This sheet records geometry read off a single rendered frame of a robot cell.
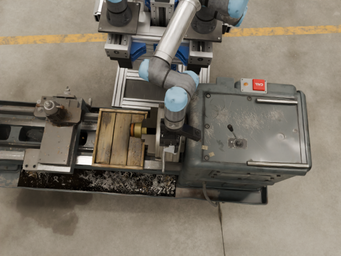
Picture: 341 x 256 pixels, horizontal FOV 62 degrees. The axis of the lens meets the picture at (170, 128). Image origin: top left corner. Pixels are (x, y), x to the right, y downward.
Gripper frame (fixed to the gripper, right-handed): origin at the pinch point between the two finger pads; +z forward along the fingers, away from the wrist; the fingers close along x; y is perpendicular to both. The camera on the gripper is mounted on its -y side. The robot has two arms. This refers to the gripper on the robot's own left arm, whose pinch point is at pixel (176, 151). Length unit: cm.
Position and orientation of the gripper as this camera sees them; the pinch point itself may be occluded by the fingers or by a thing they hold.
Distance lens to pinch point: 123.4
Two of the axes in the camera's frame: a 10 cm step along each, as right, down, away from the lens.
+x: -0.5, 7.9, -6.1
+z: -0.5, 6.1, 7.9
